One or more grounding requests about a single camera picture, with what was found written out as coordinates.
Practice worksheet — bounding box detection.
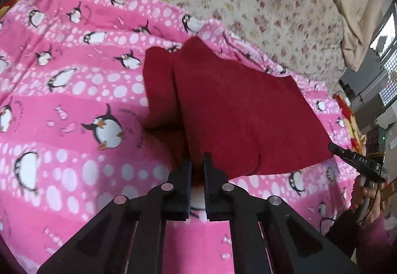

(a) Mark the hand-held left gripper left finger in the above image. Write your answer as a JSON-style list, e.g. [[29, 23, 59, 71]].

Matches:
[[36, 156, 193, 274]]

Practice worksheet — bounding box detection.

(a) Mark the person's right hand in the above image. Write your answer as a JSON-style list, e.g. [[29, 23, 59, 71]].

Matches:
[[350, 176, 387, 226]]

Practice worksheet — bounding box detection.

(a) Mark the person's right forearm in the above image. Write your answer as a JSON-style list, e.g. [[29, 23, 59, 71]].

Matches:
[[324, 207, 397, 274]]

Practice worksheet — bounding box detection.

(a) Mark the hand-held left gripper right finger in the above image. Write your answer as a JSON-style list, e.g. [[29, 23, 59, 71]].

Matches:
[[203, 152, 362, 274]]

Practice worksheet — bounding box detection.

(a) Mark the dark red garment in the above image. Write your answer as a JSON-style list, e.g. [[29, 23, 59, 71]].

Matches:
[[143, 36, 334, 186]]

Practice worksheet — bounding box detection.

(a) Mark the window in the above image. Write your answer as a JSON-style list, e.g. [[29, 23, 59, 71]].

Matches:
[[369, 1, 397, 107]]

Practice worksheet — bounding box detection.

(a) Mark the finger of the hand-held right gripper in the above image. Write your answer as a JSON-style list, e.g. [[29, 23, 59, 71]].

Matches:
[[328, 142, 360, 166]]

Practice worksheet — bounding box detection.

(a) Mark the yellow red printed cloth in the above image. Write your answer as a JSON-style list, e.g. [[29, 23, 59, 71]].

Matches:
[[333, 92, 368, 151]]

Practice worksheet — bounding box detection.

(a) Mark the pink penguin print blanket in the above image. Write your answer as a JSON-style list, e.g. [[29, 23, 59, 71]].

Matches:
[[0, 0, 362, 274]]

